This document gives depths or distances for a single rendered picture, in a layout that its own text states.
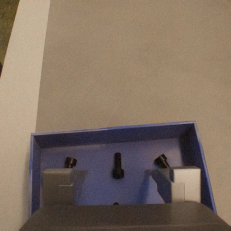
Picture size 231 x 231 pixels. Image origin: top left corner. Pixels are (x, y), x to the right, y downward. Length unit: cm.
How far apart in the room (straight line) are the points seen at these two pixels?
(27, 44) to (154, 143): 13
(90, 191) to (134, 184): 3
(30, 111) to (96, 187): 7
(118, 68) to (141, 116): 4
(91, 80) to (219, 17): 13
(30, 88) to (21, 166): 6
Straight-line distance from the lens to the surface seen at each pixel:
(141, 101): 21
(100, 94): 21
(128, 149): 19
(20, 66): 24
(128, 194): 18
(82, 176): 15
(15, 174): 19
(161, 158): 18
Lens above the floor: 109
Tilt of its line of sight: 61 degrees down
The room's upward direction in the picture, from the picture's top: 1 degrees clockwise
